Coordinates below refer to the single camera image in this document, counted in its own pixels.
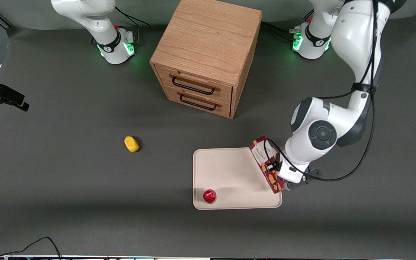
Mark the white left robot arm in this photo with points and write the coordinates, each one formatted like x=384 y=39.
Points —
x=356 y=43

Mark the wooden two-drawer cabinet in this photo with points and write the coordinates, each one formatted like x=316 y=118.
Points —
x=208 y=39

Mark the wooden drawer front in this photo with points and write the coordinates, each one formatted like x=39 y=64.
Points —
x=226 y=108
x=197 y=77

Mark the red cookie box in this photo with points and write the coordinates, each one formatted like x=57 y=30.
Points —
x=259 y=149

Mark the yellow sponge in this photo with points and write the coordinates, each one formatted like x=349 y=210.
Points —
x=131 y=143

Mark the beige rectangular tray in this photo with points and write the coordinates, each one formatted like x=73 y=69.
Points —
x=229 y=173

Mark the small red cup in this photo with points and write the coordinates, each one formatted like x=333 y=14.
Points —
x=209 y=196

